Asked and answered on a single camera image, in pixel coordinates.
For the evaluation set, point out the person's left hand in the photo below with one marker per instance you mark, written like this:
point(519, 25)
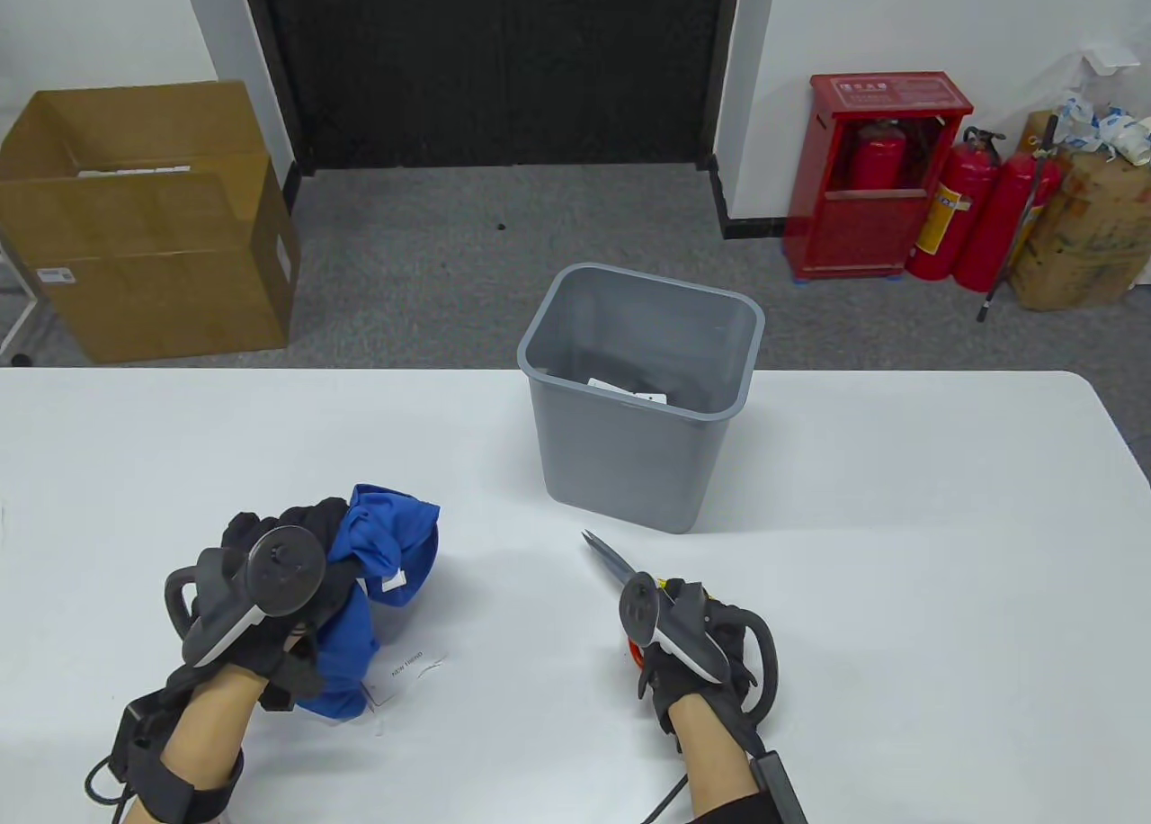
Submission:
point(337, 590)

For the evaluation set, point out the person's right hand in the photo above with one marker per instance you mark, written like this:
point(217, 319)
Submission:
point(670, 685)

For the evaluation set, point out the grey and white controller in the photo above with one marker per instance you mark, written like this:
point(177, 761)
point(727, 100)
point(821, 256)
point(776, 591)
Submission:
point(283, 572)
point(640, 610)

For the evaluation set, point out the blue clothing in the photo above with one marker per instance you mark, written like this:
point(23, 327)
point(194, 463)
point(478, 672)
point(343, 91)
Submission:
point(396, 536)

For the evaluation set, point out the white clothing tag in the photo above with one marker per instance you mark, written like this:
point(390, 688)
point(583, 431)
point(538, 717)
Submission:
point(405, 667)

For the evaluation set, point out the person's right forearm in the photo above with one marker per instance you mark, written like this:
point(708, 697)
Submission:
point(710, 761)

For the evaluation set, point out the person's left forearm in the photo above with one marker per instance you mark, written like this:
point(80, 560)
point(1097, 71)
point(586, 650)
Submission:
point(198, 734)

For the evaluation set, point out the grey plastic trash bin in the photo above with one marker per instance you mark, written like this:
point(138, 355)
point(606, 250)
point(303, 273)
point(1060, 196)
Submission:
point(620, 464)

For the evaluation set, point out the white paper tags in bin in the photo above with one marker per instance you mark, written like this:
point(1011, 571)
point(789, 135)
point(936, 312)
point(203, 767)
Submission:
point(652, 398)

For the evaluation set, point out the large brown cardboard box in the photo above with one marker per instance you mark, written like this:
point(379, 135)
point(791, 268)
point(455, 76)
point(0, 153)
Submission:
point(162, 302)

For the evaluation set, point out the white items in cardboard box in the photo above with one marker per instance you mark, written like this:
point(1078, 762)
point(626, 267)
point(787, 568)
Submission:
point(126, 172)

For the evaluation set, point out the red fire extinguisher cabinet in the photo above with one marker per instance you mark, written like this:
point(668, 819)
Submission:
point(845, 230)

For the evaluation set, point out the black double door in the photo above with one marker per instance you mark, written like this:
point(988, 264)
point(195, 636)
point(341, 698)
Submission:
point(495, 59)

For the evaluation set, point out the red fire extinguisher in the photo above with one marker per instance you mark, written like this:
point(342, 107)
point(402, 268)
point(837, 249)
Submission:
point(877, 163)
point(953, 203)
point(1003, 221)

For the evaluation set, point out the printed brown cardboard box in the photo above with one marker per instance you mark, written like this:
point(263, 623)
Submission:
point(1079, 239)

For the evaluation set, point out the black rod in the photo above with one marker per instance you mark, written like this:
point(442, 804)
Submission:
point(1048, 131)

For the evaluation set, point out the crumpled white plastic bags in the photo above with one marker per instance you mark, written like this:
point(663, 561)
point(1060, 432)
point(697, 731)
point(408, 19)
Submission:
point(1124, 131)

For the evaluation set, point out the white wall fixture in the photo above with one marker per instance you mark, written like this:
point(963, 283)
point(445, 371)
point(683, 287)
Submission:
point(1110, 58)

